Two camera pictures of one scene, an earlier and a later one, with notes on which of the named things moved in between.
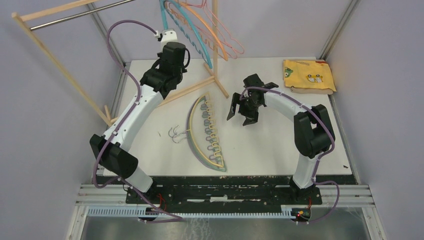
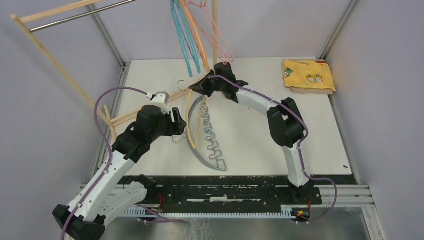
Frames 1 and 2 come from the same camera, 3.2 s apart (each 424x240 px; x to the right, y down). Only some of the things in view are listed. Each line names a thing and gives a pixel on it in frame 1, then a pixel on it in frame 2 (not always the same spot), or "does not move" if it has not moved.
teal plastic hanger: (162, 3) → (174, 6)
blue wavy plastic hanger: (184, 9) → (189, 37)
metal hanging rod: (86, 14) does not move
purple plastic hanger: (197, 136) does not move
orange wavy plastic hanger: (209, 26) → (200, 43)
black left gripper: (160, 55) → (173, 129)
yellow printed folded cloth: (308, 77) does not move
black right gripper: (236, 98) → (201, 86)
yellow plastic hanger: (214, 136) → (187, 124)
